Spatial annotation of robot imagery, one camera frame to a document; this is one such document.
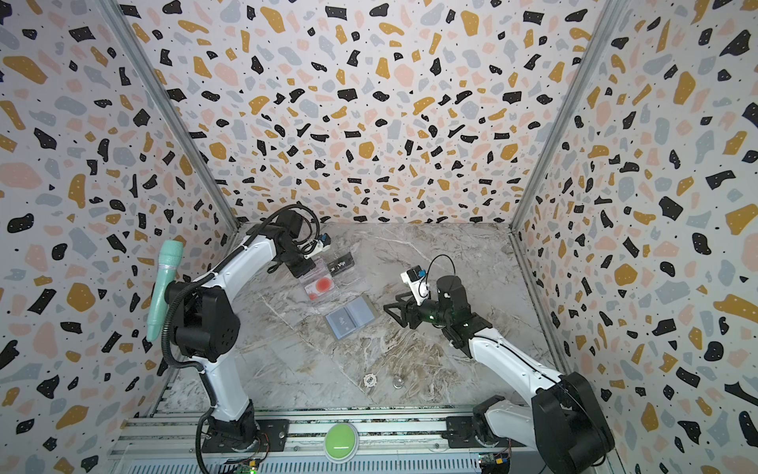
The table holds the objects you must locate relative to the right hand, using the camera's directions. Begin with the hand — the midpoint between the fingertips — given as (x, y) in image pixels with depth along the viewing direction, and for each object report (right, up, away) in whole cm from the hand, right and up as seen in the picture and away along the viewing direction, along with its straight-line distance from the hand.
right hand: (397, 304), depth 79 cm
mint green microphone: (-53, +14, -10) cm, 56 cm away
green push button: (-13, -31, -9) cm, 35 cm away
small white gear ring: (-8, -22, +4) cm, 24 cm away
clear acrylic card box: (-25, +8, +18) cm, 32 cm away
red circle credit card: (-25, +3, +18) cm, 31 cm away
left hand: (-27, +10, +15) cm, 33 cm away
